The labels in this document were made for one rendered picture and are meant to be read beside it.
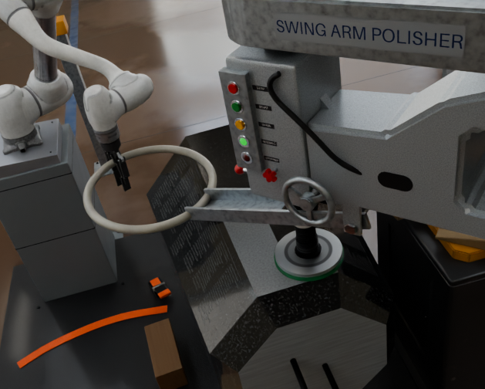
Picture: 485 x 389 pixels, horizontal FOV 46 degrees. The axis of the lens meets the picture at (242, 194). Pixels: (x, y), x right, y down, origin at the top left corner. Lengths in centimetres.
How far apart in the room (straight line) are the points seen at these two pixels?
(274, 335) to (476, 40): 103
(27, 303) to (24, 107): 110
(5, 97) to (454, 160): 202
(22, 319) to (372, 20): 253
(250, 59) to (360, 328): 93
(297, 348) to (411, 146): 81
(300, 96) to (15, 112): 169
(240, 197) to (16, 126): 126
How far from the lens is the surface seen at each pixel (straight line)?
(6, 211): 291
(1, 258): 374
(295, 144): 141
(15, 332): 320
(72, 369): 289
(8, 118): 277
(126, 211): 368
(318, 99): 142
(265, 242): 190
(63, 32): 369
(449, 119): 122
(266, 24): 129
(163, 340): 266
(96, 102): 210
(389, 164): 133
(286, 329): 175
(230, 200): 195
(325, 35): 123
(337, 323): 181
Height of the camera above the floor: 211
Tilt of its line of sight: 37 degrees down
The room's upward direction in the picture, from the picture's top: 12 degrees counter-clockwise
